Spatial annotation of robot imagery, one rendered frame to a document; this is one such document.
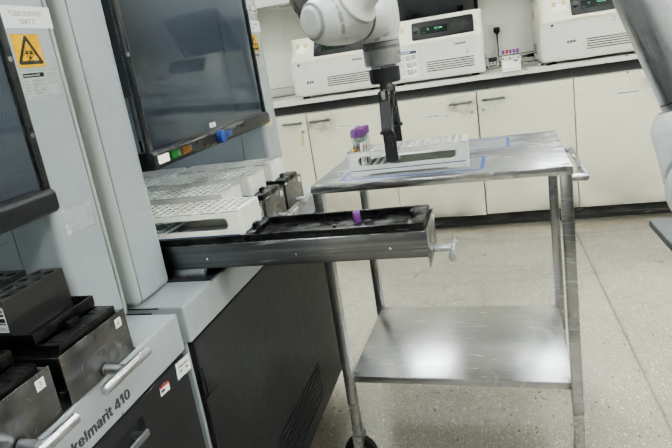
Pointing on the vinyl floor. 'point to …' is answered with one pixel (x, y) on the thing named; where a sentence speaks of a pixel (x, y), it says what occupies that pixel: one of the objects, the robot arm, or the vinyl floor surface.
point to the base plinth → (549, 214)
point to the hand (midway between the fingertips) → (394, 148)
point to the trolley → (429, 359)
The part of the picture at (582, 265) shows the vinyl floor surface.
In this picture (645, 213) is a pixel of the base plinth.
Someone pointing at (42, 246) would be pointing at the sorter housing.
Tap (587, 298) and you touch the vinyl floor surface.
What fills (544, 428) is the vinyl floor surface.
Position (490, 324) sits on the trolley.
